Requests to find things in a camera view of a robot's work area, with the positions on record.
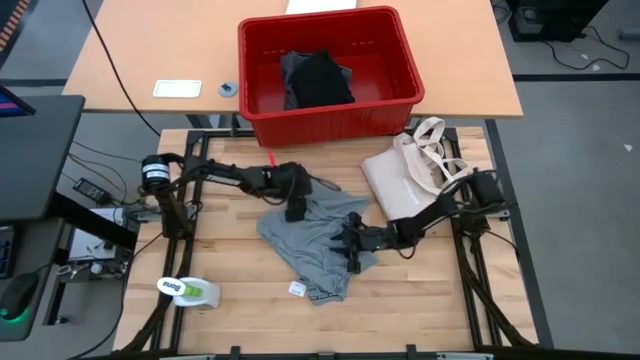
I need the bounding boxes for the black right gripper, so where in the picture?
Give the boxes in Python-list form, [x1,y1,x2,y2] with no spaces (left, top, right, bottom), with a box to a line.
[328,211,402,257]

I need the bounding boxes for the dark grey garment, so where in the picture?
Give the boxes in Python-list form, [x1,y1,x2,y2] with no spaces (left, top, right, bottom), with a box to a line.
[279,50,354,112]

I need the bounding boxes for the grey t-shirt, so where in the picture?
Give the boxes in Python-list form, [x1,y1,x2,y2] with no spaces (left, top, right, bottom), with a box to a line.
[255,177,380,307]

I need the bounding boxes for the black device with orange stripes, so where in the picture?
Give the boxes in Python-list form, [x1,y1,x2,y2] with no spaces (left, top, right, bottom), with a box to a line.
[0,0,32,54]

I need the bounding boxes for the black garment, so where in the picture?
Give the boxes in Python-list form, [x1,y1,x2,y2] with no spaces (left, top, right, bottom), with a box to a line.
[290,49,358,109]

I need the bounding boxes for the beige canvas tote bag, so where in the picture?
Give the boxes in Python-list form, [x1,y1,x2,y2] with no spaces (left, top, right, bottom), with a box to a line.
[360,115,476,223]

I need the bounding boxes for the black power adapter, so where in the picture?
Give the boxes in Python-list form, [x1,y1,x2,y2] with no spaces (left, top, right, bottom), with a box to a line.
[72,177,111,204]

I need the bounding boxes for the red plastic laundry bin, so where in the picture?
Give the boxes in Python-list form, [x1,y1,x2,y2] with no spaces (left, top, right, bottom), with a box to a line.
[236,5,427,148]

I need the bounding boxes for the black computer mouse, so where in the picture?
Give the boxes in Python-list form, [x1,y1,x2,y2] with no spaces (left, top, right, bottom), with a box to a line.
[0,271,41,322]

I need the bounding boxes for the tan wooden desk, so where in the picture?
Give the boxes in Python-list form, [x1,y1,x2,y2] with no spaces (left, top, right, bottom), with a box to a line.
[62,0,524,120]

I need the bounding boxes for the monitor with coloured screen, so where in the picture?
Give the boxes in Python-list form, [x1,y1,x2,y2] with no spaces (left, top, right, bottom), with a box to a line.
[0,83,37,119]

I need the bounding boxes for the black aluminium table frame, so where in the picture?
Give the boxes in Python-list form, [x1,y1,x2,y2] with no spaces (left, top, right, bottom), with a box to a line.
[112,127,540,360]

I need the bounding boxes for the white paper sheet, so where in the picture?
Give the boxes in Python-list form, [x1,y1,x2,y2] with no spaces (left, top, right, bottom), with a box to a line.
[285,0,360,16]

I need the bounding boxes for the white flat rectangular device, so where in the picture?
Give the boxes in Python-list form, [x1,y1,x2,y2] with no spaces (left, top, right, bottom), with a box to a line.
[151,78,204,100]

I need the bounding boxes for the black computer tower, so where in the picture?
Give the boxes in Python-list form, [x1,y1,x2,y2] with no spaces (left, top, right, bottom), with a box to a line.
[507,0,609,43]

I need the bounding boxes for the black keyboard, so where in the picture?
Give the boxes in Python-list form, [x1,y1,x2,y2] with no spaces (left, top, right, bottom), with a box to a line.
[0,224,19,279]

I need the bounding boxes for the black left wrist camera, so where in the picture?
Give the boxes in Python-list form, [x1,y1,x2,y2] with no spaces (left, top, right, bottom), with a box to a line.
[284,197,308,224]

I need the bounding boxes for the black side desk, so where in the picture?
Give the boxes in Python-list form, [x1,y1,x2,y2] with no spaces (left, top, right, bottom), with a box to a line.
[0,94,87,222]

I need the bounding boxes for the white electronics board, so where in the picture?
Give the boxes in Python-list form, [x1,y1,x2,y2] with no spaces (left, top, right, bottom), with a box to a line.
[66,207,139,281]

